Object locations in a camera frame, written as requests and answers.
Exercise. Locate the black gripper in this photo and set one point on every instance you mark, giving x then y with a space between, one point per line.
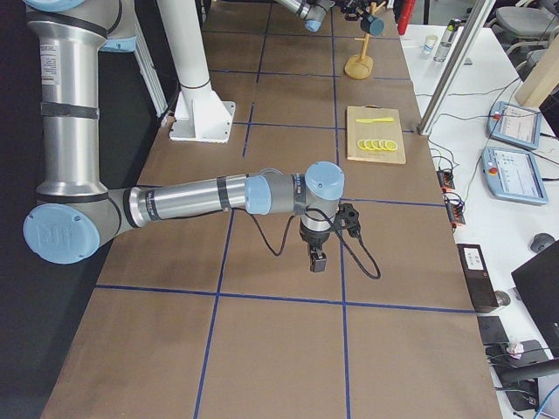
353 14
315 238

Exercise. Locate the teal ribbed mug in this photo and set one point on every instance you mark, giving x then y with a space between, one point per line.
372 24

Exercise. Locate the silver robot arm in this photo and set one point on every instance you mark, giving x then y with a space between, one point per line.
76 213
313 13

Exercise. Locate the wooden cup rack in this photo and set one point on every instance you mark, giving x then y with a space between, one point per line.
360 66

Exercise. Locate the white paper cup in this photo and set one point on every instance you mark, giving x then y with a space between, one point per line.
430 42

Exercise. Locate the clear water bottle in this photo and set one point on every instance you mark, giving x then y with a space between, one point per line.
445 43

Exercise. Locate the yellow plastic knife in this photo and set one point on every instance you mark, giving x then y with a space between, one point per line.
374 120

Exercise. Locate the bamboo cutting board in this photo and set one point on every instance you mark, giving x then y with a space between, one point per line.
375 131

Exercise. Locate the orange black usb hub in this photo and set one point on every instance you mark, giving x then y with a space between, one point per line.
454 204

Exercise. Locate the black box with label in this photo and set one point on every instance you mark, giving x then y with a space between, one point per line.
477 278

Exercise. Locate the upper teach pendant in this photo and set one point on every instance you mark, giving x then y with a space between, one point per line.
514 124

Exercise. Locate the teach pendant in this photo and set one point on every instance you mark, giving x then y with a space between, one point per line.
513 175
514 124

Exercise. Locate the lower teach pendant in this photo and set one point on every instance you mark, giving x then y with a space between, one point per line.
513 175

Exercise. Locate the black laptop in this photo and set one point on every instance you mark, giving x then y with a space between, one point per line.
536 282

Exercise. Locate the black computer mouse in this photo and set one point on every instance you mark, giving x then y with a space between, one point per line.
541 241

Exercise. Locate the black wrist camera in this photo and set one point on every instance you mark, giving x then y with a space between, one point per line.
348 219

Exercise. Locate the aluminium frame post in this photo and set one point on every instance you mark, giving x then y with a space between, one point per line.
470 32

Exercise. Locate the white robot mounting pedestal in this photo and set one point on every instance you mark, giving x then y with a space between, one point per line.
200 114

